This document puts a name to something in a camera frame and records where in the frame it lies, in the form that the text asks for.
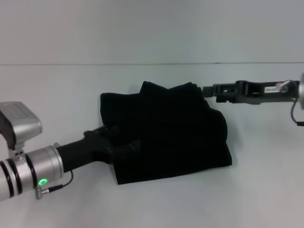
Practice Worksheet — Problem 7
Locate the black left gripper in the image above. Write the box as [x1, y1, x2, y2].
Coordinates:
[56, 125, 141, 173]

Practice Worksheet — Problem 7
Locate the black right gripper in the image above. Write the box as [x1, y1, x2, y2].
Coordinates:
[203, 80, 300, 105]

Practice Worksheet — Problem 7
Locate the black shirt with white print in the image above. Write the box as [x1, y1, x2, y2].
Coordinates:
[99, 81, 233, 185]

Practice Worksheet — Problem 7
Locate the left arm cable with plug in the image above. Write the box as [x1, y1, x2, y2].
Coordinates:
[35, 170, 74, 200]

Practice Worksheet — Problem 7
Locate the arm cable with plug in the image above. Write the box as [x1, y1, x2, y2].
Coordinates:
[275, 80, 304, 127]
[35, 170, 74, 200]

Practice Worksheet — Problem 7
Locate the right arm cable with plug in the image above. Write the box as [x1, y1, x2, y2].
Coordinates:
[275, 80, 304, 127]

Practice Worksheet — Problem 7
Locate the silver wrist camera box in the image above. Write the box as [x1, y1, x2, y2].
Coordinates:
[0, 102, 44, 156]

